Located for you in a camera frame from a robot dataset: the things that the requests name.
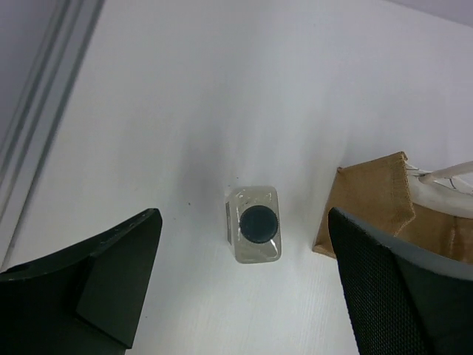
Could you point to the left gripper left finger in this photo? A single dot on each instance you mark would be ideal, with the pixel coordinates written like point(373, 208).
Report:
point(84, 299)

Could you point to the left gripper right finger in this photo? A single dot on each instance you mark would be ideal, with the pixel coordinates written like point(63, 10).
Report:
point(401, 299)

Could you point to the burlap canvas tote bag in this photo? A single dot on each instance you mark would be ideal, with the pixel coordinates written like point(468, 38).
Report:
point(432, 210)

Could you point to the clear bottle dark cap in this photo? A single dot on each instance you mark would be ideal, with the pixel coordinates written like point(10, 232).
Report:
point(253, 224)

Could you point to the aluminium rail frame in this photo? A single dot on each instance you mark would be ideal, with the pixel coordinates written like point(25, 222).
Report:
point(43, 44)

